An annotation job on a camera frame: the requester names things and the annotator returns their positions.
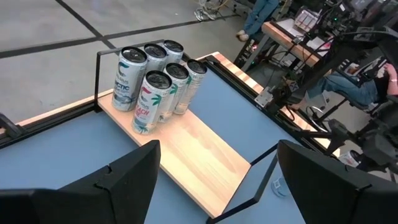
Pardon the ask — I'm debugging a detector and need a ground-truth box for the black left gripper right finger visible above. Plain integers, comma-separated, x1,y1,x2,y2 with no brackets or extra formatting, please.
276,139,398,224

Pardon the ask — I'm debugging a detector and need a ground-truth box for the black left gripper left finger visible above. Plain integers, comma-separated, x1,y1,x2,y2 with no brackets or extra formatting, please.
0,139,162,224

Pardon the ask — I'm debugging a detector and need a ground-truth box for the white Celsius Peach Vibe can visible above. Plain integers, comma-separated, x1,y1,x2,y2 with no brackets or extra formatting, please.
132,70,173,135
157,62,190,123
173,58,208,115

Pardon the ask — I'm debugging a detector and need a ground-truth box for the white Celsius Arctic Vibe can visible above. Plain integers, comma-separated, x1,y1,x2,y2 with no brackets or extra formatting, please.
161,39,185,66
111,45,149,112
143,42,169,73

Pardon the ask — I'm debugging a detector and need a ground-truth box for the blue silver Red Bull can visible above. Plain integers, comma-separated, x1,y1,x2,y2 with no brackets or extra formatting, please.
271,174,292,198

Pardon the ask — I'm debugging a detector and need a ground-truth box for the blue table mat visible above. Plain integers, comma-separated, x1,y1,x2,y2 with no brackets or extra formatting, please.
0,67,307,224

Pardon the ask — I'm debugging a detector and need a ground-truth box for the wooden workbench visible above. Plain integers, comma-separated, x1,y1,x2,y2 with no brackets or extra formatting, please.
241,17,335,74

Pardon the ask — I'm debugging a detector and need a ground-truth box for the wooden shelf black metal frame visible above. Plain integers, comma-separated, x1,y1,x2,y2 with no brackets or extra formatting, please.
94,39,279,224

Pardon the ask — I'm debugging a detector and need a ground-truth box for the silver mounting bracket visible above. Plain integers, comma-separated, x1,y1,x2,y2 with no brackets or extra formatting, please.
254,86,276,108

